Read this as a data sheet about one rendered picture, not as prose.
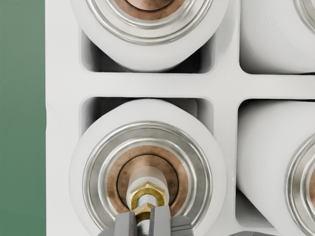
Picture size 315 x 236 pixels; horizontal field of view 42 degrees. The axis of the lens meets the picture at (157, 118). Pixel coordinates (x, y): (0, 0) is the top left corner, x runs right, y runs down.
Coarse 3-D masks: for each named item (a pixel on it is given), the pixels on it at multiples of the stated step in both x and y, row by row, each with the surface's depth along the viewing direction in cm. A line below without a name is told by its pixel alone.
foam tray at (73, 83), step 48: (48, 0) 30; (48, 48) 30; (96, 48) 40; (48, 96) 31; (96, 96) 35; (144, 96) 31; (192, 96) 31; (240, 96) 31; (288, 96) 31; (48, 144) 31; (48, 192) 31; (240, 192) 42
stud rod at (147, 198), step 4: (144, 196) 20; (148, 196) 20; (152, 196) 20; (140, 200) 19; (144, 200) 19; (148, 200) 19; (152, 200) 19; (156, 200) 20; (140, 204) 19; (152, 204) 18; (156, 204) 19; (144, 220) 16; (148, 220) 16; (140, 224) 16; (144, 224) 16; (148, 224) 16; (140, 228) 15; (144, 228) 15; (148, 228) 15; (140, 232) 15; (144, 232) 15; (148, 232) 15
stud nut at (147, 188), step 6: (138, 186) 21; (144, 186) 20; (150, 186) 20; (156, 186) 20; (132, 192) 20; (138, 192) 20; (144, 192) 20; (150, 192) 20; (156, 192) 20; (162, 192) 20; (132, 198) 20; (138, 198) 20; (156, 198) 20; (162, 198) 20; (132, 204) 20; (162, 204) 20; (132, 210) 20
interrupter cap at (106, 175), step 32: (128, 128) 23; (160, 128) 23; (96, 160) 24; (128, 160) 24; (160, 160) 24; (192, 160) 24; (96, 192) 24; (192, 192) 24; (96, 224) 24; (192, 224) 24
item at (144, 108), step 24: (120, 120) 24; (168, 120) 24; (192, 120) 24; (96, 144) 24; (216, 144) 25; (72, 168) 24; (216, 168) 24; (72, 192) 24; (216, 192) 24; (216, 216) 25
